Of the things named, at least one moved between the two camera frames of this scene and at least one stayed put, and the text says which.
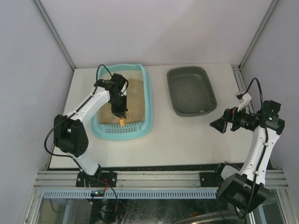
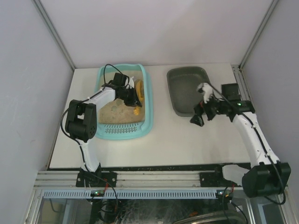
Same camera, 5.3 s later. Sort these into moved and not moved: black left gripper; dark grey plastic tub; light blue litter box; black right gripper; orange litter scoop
Moved: orange litter scoop; black right gripper; black left gripper
Not moved: light blue litter box; dark grey plastic tub
